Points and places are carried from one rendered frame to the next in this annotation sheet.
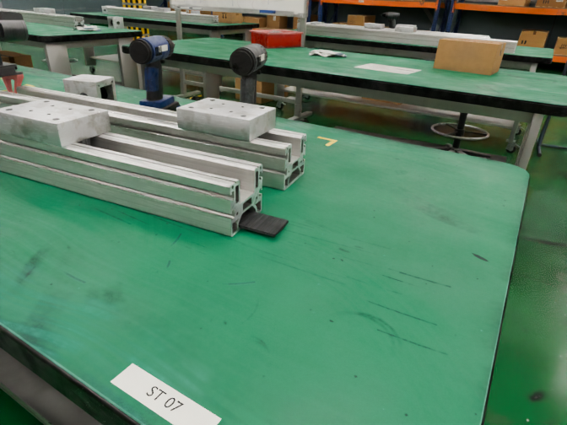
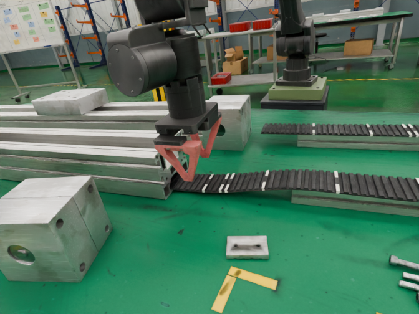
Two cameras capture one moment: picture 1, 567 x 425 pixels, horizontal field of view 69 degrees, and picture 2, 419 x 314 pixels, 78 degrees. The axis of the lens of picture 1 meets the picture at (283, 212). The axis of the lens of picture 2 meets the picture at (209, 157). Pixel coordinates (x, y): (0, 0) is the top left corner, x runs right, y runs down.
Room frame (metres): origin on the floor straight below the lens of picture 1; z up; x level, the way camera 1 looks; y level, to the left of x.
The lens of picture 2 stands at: (1.46, 0.78, 1.04)
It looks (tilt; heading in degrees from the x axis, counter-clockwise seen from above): 28 degrees down; 180
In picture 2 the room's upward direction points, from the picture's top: 8 degrees counter-clockwise
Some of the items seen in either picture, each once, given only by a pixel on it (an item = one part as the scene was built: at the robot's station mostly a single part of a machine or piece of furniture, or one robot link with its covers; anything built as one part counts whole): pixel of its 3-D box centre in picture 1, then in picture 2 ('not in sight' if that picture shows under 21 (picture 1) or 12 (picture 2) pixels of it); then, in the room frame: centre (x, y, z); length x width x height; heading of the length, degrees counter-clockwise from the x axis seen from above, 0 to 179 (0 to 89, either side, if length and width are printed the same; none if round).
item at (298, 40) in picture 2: not in sight; (297, 46); (0.61, 1.10, 0.93); 0.09 x 0.05 x 0.10; 144
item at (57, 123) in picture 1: (55, 128); (73, 106); (0.73, 0.42, 0.87); 0.16 x 0.11 x 0.07; 67
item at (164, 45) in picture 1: (160, 79); not in sight; (1.14, 0.35, 0.89); 0.20 x 0.08 x 0.22; 170
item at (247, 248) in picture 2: not in sight; (247, 247); (1.23, 0.81, 0.78); 0.05 x 0.03 x 0.01; 80
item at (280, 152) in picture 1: (132, 129); (18, 152); (0.91, 0.35, 0.82); 0.80 x 0.10 x 0.09; 67
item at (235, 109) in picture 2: not in sight; (228, 119); (0.89, 0.84, 0.83); 0.12 x 0.09 x 0.10; 157
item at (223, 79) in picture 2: not in sight; (239, 61); (-2.16, 1.37, 0.50); 1.03 x 0.55 x 1.01; 72
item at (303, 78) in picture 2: not in sight; (296, 70); (0.59, 1.11, 0.85); 0.12 x 0.09 x 0.08; 51
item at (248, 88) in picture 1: (252, 90); not in sight; (1.05, 0.09, 0.89); 0.20 x 0.08 x 0.22; 170
